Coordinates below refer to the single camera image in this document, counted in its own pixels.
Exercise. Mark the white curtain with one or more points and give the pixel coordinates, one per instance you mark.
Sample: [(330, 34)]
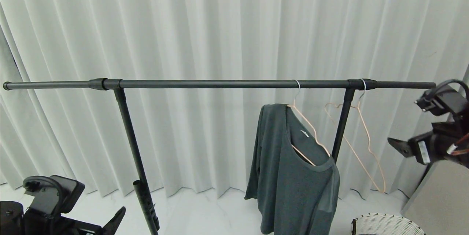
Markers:
[(220, 26), (7, 136)]

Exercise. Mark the pink clothes hanger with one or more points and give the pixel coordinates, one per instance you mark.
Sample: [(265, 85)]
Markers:
[(362, 127), (304, 119)]

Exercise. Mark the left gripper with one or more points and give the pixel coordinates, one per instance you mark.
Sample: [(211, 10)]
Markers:
[(55, 227)]

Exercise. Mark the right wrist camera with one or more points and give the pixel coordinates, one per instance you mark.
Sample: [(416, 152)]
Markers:
[(443, 103)]

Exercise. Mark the black clothes rack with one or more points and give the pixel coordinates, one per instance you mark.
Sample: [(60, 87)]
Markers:
[(220, 84)]

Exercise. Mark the white laundry basket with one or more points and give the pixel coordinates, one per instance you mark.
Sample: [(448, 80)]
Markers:
[(384, 224)]

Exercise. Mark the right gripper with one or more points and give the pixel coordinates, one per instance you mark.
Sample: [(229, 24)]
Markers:
[(439, 143)]

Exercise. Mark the dark grey long-sleeved shirt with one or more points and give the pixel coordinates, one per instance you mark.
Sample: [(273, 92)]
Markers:
[(289, 191)]

